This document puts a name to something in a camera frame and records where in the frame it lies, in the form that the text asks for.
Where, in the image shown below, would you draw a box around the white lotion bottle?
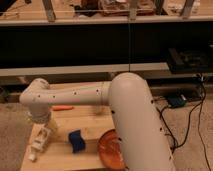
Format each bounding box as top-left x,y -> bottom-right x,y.
28,127 -> 52,162

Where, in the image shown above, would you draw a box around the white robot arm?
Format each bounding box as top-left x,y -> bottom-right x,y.
19,72 -> 176,171

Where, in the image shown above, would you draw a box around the orange toy carrot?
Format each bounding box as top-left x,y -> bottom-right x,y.
52,105 -> 74,111

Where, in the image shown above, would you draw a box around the blue sponge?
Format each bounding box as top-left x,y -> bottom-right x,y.
68,130 -> 86,153

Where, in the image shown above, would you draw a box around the orange ribbed plate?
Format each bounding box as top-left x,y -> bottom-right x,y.
97,129 -> 124,170

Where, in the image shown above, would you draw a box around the wooden shelf rack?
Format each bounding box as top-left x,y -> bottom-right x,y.
0,0 -> 213,26

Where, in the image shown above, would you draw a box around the black power adapter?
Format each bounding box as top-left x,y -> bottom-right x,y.
166,95 -> 186,108

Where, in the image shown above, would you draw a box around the black floor cables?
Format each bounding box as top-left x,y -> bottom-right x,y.
156,74 -> 213,171

